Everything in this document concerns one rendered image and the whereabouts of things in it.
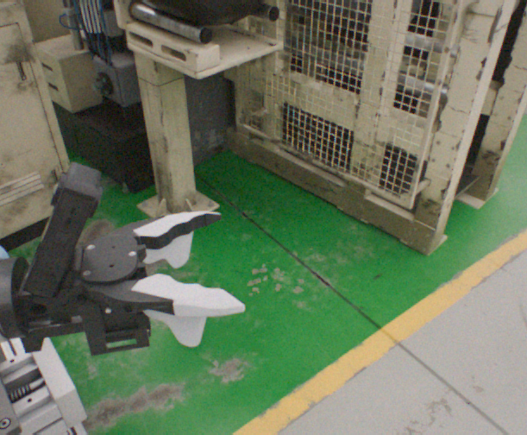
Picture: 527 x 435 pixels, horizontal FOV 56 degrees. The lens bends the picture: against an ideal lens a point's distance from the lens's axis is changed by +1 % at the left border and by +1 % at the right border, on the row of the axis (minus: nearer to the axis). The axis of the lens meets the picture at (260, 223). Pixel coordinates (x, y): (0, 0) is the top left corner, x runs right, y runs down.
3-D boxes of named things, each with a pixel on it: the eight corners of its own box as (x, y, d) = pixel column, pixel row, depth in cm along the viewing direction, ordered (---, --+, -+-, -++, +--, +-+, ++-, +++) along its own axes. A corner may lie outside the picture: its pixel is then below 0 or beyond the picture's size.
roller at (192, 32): (130, 18, 159) (128, 3, 156) (141, 15, 161) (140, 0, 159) (201, 46, 140) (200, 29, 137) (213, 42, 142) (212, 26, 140)
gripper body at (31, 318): (156, 294, 52) (34, 312, 50) (144, 224, 47) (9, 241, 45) (158, 347, 45) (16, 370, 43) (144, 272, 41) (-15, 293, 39)
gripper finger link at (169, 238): (205, 242, 57) (139, 280, 51) (201, 197, 54) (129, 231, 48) (224, 252, 55) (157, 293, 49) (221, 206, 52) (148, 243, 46)
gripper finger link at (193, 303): (247, 347, 43) (158, 318, 46) (244, 293, 40) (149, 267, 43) (230, 373, 40) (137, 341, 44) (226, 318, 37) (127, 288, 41)
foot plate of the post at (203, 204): (136, 207, 227) (135, 200, 224) (183, 183, 241) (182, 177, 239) (172, 233, 212) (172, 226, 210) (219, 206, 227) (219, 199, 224)
